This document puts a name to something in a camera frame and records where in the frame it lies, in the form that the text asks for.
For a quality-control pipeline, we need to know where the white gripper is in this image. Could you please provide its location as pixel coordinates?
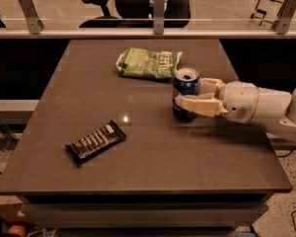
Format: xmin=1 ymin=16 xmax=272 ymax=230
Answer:
xmin=177 ymin=78 xmax=259 ymax=123

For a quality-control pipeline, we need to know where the blue pepsi can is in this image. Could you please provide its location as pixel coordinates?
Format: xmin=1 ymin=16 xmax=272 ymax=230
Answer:
xmin=173 ymin=68 xmax=200 ymax=121

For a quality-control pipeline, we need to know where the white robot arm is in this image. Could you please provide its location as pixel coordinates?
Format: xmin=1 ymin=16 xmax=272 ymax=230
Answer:
xmin=174 ymin=78 xmax=296 ymax=143

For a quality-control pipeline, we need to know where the green chip bag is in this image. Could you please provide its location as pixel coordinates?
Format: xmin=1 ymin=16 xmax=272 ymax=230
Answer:
xmin=115 ymin=47 xmax=183 ymax=80

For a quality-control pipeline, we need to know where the black office chair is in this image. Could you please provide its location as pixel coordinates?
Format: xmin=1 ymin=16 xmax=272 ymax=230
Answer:
xmin=80 ymin=0 xmax=190 ymax=28

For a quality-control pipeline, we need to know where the black snack bar wrapper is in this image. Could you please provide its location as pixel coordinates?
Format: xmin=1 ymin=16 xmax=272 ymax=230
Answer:
xmin=65 ymin=120 xmax=126 ymax=165

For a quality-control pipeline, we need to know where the orange round object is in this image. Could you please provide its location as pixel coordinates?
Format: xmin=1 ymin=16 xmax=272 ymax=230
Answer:
xmin=7 ymin=224 xmax=27 ymax=237

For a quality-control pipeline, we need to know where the right metal railing bracket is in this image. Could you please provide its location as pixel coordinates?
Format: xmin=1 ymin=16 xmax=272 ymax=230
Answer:
xmin=272 ymin=0 xmax=296 ymax=35

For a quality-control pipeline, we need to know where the metal railing bracket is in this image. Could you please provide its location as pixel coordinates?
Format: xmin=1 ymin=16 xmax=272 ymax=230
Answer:
xmin=272 ymin=0 xmax=296 ymax=35
xmin=18 ymin=0 xmax=44 ymax=35
xmin=153 ymin=0 xmax=165 ymax=35

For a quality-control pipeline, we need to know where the middle metal railing bracket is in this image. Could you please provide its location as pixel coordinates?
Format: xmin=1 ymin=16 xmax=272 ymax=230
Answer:
xmin=153 ymin=0 xmax=165 ymax=35

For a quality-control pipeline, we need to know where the wooden stool frame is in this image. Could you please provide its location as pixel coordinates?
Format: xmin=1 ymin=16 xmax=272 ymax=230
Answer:
xmin=250 ymin=0 xmax=284 ymax=23

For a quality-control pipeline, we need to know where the left metal railing bracket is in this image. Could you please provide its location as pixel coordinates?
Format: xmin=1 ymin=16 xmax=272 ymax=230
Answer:
xmin=18 ymin=0 xmax=44 ymax=35

